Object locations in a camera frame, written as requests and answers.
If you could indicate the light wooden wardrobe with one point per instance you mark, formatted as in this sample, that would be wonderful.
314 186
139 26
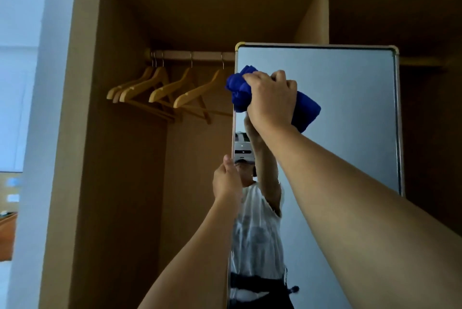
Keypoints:
119 175

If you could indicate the person's left hand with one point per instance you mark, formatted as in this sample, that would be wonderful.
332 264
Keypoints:
227 182

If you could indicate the blue microfibre cloth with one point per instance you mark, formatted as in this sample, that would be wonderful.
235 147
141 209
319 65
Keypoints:
306 110

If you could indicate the tall framed mirror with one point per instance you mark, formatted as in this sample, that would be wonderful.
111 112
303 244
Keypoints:
353 103

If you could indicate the wooden clothes rod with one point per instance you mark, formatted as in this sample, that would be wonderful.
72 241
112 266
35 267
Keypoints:
180 56

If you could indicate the person's right forearm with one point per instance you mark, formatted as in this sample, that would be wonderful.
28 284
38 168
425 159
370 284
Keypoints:
361 218

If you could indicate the person's left forearm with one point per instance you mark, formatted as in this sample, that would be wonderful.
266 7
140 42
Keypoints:
195 261

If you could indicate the person's right hand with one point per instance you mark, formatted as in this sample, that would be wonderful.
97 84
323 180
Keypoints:
272 103

